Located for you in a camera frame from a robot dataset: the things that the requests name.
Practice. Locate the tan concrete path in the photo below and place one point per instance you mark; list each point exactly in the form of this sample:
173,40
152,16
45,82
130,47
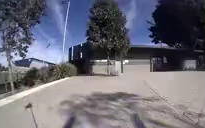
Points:
106,86

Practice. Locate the dark conical tree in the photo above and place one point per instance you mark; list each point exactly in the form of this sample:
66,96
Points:
106,26

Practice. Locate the dark flat-roofed building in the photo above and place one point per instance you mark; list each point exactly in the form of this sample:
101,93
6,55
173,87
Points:
140,55

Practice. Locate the green bushes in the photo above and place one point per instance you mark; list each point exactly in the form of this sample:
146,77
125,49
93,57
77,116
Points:
61,70

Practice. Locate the tall light pole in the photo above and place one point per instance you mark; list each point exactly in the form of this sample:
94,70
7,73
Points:
66,26

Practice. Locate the pale building with dark roof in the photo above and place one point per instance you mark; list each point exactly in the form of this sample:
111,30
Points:
30,62

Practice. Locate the large dark tree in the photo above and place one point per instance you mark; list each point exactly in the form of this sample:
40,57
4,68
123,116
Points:
183,20

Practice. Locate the pale concrete kerb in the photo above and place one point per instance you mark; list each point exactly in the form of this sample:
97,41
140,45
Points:
10,98

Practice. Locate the slender tree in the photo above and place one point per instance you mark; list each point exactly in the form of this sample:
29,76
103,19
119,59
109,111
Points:
13,20

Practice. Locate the green grass field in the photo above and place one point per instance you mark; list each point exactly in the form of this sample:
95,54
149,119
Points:
0,78

